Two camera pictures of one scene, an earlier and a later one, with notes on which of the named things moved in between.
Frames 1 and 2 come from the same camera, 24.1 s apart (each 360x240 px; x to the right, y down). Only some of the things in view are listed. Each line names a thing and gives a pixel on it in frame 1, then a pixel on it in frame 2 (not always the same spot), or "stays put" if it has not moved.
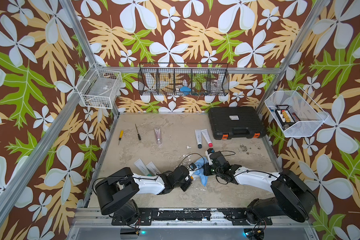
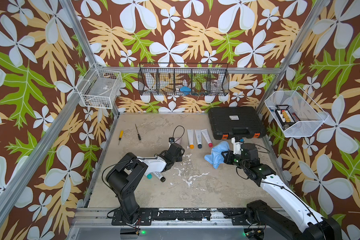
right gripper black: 205,169 → 227,158
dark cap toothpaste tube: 198,135 stays put
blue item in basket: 186,90 stays put
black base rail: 145,217 stays put
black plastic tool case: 239,121 stays put
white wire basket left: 101,88 stays put
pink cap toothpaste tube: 205,133 stays put
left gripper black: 188,182 → 180,158
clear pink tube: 157,131 → 178,140
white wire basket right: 298,115 stays put
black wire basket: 182,78 stays put
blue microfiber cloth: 199,170 → 216,158
